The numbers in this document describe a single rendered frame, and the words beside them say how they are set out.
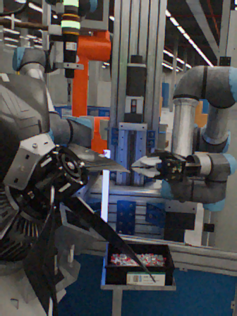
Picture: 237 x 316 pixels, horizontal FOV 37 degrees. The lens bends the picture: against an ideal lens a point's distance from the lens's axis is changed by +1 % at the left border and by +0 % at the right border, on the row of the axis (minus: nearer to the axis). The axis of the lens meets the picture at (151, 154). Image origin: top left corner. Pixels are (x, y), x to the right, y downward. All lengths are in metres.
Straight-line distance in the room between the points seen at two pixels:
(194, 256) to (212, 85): 0.61
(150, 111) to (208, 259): 0.81
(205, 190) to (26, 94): 0.63
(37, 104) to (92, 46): 3.96
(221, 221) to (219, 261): 1.50
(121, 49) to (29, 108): 0.90
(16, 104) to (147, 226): 0.94
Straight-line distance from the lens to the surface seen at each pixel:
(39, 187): 0.85
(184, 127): 1.23
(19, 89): 1.05
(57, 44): 0.94
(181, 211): 1.55
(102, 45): 4.97
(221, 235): 2.87
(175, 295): 1.45
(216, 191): 1.20
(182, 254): 1.35
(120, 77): 1.80
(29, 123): 0.96
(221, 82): 1.27
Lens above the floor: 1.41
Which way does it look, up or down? 10 degrees down
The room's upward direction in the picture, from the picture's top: 4 degrees clockwise
